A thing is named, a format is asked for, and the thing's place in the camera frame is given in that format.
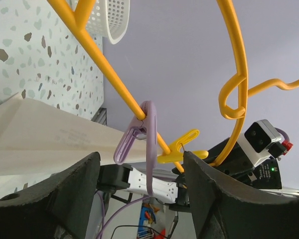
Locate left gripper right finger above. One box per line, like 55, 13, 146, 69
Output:
183, 151, 299, 239

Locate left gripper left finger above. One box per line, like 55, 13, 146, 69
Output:
0, 152, 101, 239

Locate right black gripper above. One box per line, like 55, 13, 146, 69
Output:
206, 139, 255, 185

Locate orange plastic hanger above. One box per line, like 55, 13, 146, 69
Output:
46, 0, 299, 174

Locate white underwear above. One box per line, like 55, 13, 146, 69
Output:
0, 90, 170, 177

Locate purple clothespin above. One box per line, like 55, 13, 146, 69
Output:
113, 101, 158, 196

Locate yellow clothespin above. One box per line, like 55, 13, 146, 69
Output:
157, 129, 200, 167

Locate white laundry basket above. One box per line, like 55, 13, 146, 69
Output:
70, 0, 131, 45

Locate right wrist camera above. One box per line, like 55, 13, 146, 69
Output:
237, 119, 293, 168

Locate aluminium mounting rail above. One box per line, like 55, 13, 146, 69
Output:
89, 107, 299, 200

